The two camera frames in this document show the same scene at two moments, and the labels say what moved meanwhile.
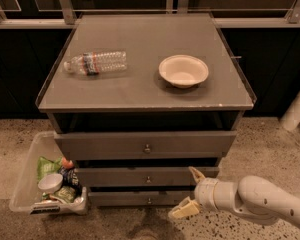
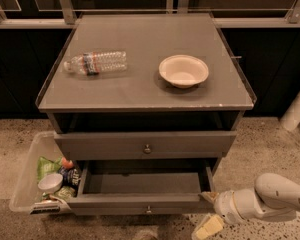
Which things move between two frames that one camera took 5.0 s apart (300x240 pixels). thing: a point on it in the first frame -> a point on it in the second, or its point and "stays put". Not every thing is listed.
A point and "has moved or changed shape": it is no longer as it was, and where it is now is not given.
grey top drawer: (194, 144) stays put
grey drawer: (139, 176) has moved or changed shape
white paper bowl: (183, 71) stays put
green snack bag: (47, 167) stays put
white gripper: (206, 190) -> (224, 203)
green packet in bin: (66, 194) stays put
